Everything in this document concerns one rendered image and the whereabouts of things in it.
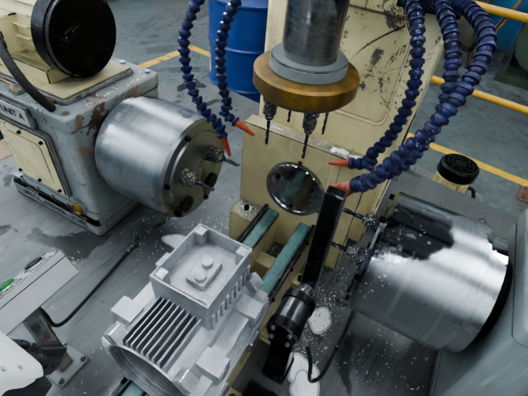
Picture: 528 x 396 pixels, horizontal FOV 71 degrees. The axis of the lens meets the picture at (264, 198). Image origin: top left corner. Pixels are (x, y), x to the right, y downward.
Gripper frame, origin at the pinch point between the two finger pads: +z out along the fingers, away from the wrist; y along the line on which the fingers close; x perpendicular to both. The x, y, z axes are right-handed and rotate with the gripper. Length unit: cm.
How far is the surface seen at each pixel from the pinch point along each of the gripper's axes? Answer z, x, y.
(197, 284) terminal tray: 12.8, 14.4, 6.6
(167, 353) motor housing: 10.2, 5.0, 8.9
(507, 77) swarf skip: 319, 335, 78
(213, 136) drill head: 33, 43, -16
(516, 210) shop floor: 217, 146, 100
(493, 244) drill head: 26, 43, 44
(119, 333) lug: 11.2, 3.4, 0.7
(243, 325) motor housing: 18.6, 12.2, 14.4
